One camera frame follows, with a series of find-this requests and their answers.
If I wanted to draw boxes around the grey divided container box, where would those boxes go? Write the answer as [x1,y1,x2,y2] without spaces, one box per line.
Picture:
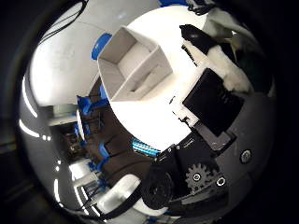
[96,26,174,103]

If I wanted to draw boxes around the cyan striped rack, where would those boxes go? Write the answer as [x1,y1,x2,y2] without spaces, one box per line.
[130,136,162,159]

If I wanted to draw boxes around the black cable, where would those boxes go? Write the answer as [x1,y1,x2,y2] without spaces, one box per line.
[40,0,90,45]

